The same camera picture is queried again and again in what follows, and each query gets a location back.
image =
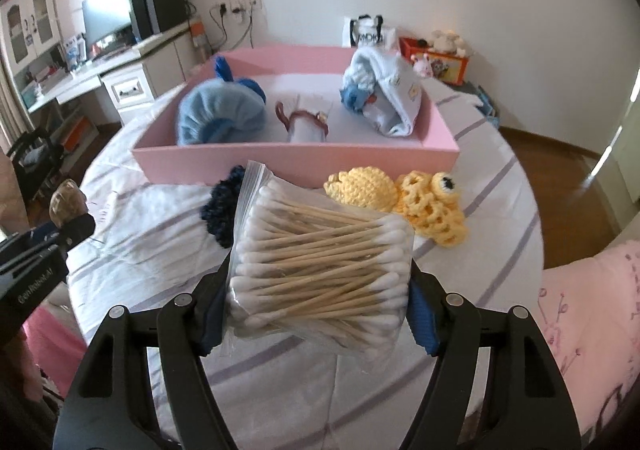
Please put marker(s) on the pink fleece blanket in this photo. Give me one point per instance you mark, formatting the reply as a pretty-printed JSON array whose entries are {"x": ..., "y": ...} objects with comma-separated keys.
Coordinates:
[{"x": 55, "y": 355}]

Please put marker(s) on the blue white carton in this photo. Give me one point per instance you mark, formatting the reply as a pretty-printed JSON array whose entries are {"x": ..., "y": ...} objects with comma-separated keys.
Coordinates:
[{"x": 76, "y": 49}]

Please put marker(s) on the orange storage box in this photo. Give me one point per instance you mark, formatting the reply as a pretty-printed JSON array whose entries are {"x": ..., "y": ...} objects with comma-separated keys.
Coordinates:
[{"x": 450, "y": 68}]

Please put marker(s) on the light blue baby garment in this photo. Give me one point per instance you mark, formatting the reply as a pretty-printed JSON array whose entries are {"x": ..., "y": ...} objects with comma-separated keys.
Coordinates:
[{"x": 395, "y": 99}]

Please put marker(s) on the dark blue crochet piece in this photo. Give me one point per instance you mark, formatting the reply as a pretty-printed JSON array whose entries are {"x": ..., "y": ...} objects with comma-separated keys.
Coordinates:
[{"x": 222, "y": 210}]

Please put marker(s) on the white plush toy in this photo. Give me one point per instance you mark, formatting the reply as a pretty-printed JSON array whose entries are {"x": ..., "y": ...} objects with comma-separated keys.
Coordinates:
[{"x": 450, "y": 40}]

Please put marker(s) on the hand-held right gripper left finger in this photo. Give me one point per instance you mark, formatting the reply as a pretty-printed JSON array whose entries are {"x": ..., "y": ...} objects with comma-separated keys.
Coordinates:
[{"x": 212, "y": 325}]

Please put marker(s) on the white glass-door cabinet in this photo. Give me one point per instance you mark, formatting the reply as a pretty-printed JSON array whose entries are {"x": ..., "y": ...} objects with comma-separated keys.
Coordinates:
[{"x": 30, "y": 24}]

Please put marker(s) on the yellow crochet toy with eyes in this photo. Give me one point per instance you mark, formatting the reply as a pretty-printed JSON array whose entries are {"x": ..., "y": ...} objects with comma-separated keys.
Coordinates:
[{"x": 430, "y": 215}]

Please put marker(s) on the bag of cotton swabs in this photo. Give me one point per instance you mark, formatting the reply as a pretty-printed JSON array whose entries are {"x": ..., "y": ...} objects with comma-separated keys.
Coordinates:
[{"x": 320, "y": 260}]

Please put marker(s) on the pink shallow box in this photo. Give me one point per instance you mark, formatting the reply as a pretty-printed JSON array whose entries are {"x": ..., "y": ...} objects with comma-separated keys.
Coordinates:
[{"x": 300, "y": 164}]

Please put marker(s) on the plain yellow crochet piece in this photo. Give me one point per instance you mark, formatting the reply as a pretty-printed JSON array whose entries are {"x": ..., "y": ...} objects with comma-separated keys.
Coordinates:
[{"x": 360, "y": 182}]

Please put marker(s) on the black computer monitor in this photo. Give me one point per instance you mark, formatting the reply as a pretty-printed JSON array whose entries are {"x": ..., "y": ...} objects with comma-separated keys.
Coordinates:
[{"x": 105, "y": 14}]

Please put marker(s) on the orange white bottle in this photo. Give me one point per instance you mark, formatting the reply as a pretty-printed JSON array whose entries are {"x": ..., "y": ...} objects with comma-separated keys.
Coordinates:
[{"x": 198, "y": 35}]

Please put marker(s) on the black office chair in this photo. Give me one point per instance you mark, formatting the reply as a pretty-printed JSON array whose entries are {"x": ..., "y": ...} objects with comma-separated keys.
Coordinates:
[{"x": 35, "y": 159}]

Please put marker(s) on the white tote bag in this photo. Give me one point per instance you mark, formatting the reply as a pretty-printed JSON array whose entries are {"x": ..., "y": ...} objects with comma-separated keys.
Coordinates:
[{"x": 367, "y": 34}]

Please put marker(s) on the pink bunny plush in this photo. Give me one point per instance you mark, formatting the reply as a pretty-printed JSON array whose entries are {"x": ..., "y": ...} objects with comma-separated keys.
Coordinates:
[{"x": 422, "y": 65}]

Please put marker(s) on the small white baby sock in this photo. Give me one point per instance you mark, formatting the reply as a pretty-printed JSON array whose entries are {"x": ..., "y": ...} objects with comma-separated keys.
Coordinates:
[{"x": 305, "y": 129}]

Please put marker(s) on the brown glossy small item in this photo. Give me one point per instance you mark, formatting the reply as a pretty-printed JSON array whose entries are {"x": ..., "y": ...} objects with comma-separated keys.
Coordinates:
[{"x": 67, "y": 200}]

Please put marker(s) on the blue knit pompom hat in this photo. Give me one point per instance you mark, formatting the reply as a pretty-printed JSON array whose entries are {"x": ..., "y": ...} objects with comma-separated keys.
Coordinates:
[{"x": 215, "y": 114}]

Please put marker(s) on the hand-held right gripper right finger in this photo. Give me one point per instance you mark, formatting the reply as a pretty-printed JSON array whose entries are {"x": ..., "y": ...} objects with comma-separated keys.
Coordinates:
[{"x": 422, "y": 325}]

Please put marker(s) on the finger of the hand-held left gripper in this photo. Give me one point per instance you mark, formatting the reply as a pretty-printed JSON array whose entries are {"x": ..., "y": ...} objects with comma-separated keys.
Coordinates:
[{"x": 77, "y": 229}]

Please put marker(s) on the white desk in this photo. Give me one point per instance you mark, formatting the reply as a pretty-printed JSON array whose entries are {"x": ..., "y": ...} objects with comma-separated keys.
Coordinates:
[{"x": 135, "y": 79}]

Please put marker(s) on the pink floral bedding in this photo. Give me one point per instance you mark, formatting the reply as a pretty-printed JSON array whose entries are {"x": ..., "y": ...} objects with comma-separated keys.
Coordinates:
[{"x": 590, "y": 330}]

